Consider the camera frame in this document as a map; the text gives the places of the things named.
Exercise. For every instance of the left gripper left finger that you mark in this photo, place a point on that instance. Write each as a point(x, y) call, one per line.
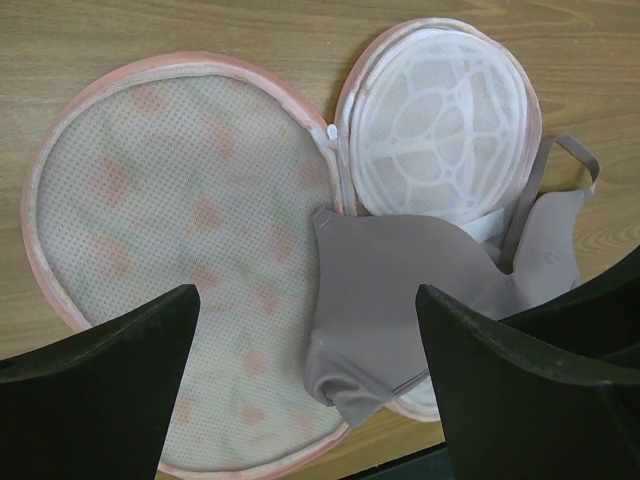
point(97, 405)

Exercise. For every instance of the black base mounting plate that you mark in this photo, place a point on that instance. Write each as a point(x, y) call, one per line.
point(431, 463)

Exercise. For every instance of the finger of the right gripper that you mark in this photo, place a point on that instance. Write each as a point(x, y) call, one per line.
point(598, 319)

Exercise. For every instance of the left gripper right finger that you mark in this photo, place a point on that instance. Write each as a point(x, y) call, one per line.
point(515, 407)

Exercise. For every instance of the taupe bra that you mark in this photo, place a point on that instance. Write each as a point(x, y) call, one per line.
point(365, 348)

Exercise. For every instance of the pink floral laundry bag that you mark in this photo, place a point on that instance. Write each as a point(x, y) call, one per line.
point(203, 169)

